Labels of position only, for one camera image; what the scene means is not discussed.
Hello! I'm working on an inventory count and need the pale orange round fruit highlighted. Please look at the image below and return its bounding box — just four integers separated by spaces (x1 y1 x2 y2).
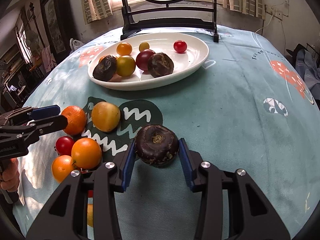
91 101 120 132

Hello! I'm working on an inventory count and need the dark purple wrinkled fruit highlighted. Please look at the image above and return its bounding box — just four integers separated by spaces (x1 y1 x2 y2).
135 125 179 168

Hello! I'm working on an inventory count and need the person's left hand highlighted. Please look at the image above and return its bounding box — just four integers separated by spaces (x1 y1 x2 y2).
1 158 20 192

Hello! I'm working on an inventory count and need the yellow-brown fruit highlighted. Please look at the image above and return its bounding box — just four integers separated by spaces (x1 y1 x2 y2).
87 204 93 227

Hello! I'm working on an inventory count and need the textured orange mandarin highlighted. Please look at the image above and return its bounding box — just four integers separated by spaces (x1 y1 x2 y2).
61 106 87 136

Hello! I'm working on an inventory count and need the smooth orange fruit left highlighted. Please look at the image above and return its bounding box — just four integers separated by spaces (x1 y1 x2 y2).
51 155 78 183

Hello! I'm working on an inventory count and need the smooth orange fruit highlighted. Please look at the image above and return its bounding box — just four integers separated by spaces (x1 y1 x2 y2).
51 155 78 183
71 138 102 170

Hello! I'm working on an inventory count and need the white plastic bag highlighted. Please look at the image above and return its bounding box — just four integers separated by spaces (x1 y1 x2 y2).
69 38 84 53

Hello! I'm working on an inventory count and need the yellow-green fruit on plate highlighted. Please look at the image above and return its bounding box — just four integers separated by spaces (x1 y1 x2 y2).
116 55 136 77

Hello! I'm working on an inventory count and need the small orange tomato on plate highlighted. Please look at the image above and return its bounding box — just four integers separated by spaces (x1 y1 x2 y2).
116 42 132 56

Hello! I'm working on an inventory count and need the dark red plum on plate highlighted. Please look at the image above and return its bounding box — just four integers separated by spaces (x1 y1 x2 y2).
136 49 155 71

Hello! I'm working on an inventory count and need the striped window curtain left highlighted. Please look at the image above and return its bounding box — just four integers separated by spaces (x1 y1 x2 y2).
80 0 113 24

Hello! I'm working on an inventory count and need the small yellow tomato on plate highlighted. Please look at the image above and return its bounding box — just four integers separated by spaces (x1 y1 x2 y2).
139 42 150 52

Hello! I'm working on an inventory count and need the dark wrinkled fruit on plate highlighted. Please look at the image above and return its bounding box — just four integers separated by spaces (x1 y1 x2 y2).
148 53 174 77

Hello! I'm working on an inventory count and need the white oval plate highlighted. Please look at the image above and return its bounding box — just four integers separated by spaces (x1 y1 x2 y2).
87 33 209 91

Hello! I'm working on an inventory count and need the black framed round table screen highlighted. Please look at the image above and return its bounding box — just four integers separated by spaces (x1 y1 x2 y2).
117 0 220 43

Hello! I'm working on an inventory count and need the dark framed wall painting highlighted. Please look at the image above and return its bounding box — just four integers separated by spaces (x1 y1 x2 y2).
40 0 76 63

